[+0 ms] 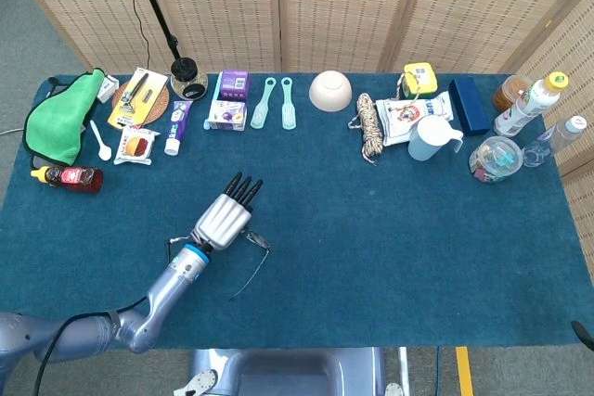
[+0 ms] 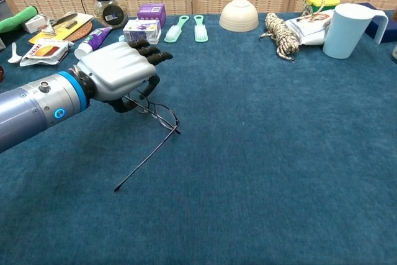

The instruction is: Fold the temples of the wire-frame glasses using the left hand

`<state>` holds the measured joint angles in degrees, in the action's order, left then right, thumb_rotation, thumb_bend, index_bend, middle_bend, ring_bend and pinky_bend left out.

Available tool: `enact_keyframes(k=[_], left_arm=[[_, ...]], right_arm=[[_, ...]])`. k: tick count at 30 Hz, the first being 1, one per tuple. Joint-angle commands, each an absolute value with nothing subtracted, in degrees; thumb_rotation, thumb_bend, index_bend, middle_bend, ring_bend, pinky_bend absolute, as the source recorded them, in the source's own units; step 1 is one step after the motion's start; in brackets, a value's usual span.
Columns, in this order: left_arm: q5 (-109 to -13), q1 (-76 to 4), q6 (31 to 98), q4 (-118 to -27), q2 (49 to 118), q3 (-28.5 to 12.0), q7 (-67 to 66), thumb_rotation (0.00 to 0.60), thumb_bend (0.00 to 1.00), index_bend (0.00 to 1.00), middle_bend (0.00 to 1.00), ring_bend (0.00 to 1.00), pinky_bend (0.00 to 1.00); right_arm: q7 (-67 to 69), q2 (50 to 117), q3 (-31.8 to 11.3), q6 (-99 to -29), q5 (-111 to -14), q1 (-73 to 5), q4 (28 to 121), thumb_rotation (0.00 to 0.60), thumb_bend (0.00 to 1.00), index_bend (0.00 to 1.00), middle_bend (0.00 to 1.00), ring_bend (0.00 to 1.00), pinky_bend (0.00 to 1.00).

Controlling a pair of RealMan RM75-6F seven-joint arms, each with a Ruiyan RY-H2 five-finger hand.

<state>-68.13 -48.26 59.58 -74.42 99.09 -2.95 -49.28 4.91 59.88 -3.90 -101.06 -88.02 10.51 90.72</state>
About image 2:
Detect razor on yellow card pack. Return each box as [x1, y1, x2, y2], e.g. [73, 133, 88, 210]
[28, 12, 95, 45]

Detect glass jar with black lid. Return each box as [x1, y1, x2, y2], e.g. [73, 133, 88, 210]
[93, 0, 129, 28]

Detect purple toothpaste tube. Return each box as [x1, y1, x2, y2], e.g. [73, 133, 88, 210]
[74, 27, 113, 61]

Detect white snack packet red print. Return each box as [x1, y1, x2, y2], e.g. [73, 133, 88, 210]
[19, 38, 74, 67]

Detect coiled braided rope bundle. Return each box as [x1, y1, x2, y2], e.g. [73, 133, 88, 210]
[258, 12, 300, 63]

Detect round woven coaster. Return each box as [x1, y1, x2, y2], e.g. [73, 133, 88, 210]
[63, 18, 94, 43]

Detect thin metal frame eyeglasses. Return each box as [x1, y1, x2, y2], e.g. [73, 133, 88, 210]
[114, 90, 181, 192]

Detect yellow green lidded box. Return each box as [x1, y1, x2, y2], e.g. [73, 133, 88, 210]
[302, 0, 341, 17]

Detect cream upturned bowl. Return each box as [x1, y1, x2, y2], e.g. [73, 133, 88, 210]
[218, 0, 259, 33]

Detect dark blue rectangular box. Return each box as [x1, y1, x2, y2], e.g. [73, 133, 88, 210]
[356, 2, 397, 44]

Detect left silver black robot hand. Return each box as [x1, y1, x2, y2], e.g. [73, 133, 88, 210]
[74, 38, 174, 114]

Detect purple cardboard box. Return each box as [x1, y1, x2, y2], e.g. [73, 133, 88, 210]
[136, 3, 167, 29]

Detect white printed plastic bag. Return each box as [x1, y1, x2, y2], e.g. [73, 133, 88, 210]
[284, 9, 336, 46]

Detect white carton with purple print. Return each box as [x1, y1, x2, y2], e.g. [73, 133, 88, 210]
[122, 19, 163, 45]

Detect small white cardboard box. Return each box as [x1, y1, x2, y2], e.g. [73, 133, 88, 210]
[22, 14, 50, 34]

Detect white plastic spoon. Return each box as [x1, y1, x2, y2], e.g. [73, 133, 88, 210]
[7, 42, 22, 64]

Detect pale blue plastic pitcher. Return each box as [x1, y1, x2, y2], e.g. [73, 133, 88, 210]
[322, 2, 390, 60]

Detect green microfiber cloth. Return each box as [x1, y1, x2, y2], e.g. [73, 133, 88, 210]
[0, 6, 39, 34]

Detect mint green scrub brush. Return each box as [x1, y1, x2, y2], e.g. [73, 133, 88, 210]
[163, 15, 190, 44]
[193, 14, 209, 43]

